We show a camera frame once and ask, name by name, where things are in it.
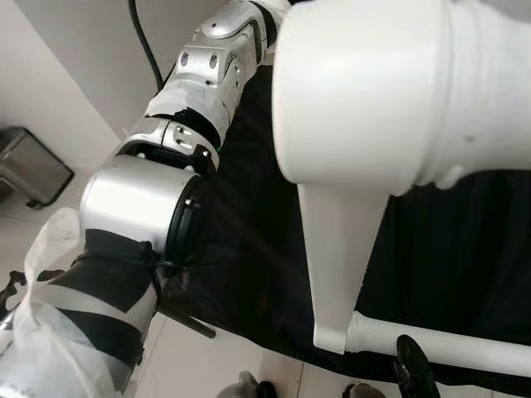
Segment white plastic table top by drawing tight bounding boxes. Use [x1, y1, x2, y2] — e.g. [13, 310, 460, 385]
[272, 0, 467, 355]

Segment grey metal pedal bin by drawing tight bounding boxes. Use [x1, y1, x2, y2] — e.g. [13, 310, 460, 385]
[0, 126, 74, 210]

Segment black metal table leg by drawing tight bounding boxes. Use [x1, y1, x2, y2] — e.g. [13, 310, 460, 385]
[158, 300, 218, 340]

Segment black fabric table cover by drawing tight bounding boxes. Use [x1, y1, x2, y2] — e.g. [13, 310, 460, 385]
[156, 66, 531, 396]

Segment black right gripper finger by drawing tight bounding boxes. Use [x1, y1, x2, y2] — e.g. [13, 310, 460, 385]
[395, 334, 441, 398]

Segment white plastic table leg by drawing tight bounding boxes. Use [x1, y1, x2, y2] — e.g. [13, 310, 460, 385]
[344, 311, 531, 379]
[448, 0, 531, 177]

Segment grey robot foot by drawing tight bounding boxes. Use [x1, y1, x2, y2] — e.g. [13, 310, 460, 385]
[343, 382, 388, 398]
[217, 371, 279, 398]

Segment grey right robot foot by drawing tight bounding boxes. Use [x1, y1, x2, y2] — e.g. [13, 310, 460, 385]
[343, 382, 388, 398]

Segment grey left robot foot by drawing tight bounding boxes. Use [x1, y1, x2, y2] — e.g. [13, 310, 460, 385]
[217, 371, 279, 398]

